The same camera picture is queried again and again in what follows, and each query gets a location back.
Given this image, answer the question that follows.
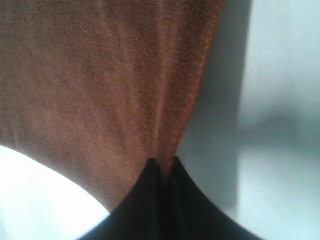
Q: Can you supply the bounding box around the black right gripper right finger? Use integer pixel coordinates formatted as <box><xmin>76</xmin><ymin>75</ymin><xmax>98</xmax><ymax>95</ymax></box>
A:
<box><xmin>168</xmin><ymin>156</ymin><xmax>260</xmax><ymax>240</ymax></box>

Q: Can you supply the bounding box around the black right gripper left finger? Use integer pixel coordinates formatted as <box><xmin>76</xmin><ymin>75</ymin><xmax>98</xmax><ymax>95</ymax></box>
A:
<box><xmin>79</xmin><ymin>158</ymin><xmax>161</xmax><ymax>240</ymax></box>

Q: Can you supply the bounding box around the brown towel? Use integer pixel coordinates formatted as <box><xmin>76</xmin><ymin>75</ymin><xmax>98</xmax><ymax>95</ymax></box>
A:
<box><xmin>0</xmin><ymin>0</ymin><xmax>225</xmax><ymax>211</ymax></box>

